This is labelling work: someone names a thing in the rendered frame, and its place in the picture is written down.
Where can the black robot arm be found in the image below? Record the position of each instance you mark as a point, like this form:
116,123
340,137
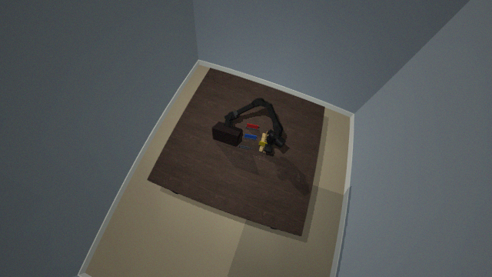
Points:
277,126

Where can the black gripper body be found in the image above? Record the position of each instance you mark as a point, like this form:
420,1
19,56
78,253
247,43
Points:
268,148

